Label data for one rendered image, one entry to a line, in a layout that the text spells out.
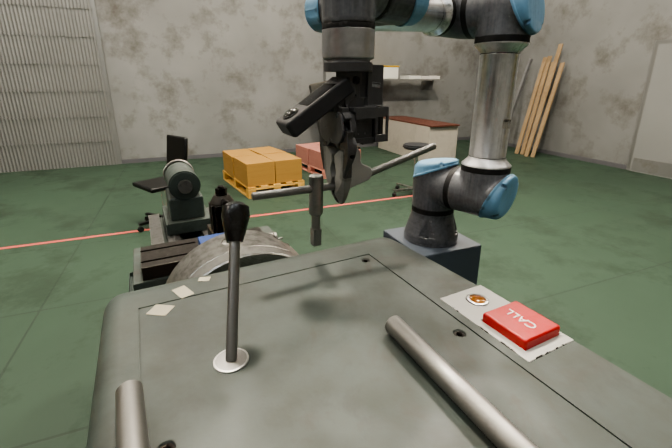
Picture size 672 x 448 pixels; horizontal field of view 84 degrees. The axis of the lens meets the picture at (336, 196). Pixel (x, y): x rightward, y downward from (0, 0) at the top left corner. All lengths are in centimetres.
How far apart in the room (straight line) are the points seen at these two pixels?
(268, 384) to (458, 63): 1029
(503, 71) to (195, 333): 79
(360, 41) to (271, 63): 785
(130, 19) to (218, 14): 153
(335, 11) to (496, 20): 47
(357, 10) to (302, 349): 42
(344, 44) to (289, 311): 36
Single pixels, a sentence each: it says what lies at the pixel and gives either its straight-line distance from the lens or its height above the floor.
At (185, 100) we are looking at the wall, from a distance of 817.
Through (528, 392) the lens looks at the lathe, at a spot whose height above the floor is 125.
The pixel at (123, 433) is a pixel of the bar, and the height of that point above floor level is 128.
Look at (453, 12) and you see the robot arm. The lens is 97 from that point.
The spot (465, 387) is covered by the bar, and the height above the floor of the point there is 128.
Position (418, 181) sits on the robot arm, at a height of 127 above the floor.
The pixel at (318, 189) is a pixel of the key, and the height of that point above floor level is 138.
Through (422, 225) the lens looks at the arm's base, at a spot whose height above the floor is 116.
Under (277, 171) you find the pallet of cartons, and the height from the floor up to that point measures 32.
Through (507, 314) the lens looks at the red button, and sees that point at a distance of 51.
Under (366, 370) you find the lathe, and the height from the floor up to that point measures 125.
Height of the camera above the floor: 153
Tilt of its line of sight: 17 degrees down
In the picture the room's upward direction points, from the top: straight up
